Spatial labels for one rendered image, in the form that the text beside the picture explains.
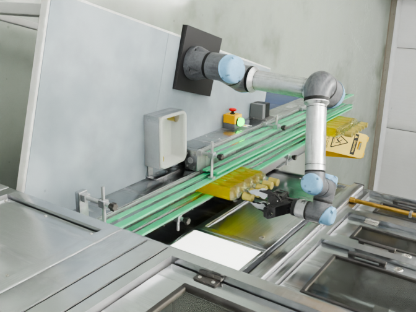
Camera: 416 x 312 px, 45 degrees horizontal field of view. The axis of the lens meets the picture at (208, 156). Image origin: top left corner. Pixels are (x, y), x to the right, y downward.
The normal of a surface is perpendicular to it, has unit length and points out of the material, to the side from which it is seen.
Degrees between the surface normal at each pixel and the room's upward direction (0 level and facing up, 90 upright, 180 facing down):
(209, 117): 0
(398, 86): 90
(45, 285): 90
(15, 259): 90
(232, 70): 8
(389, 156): 90
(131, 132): 0
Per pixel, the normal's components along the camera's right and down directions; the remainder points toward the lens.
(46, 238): 0.01, -0.95
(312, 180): -0.52, -0.16
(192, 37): 0.81, 0.23
